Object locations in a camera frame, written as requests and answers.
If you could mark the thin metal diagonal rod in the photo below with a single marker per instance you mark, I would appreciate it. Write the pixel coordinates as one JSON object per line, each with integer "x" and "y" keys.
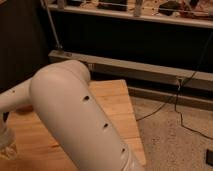
{"x": 58, "y": 44}

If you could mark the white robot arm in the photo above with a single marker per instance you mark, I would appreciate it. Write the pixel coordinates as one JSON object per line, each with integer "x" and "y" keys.
{"x": 60, "y": 95}

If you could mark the grey metal shelf frame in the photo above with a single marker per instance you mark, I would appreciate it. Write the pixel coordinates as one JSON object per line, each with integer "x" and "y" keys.
{"x": 156, "y": 55}

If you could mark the black box on floor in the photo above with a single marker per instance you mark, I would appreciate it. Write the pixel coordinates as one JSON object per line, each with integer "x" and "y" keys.
{"x": 209, "y": 157}

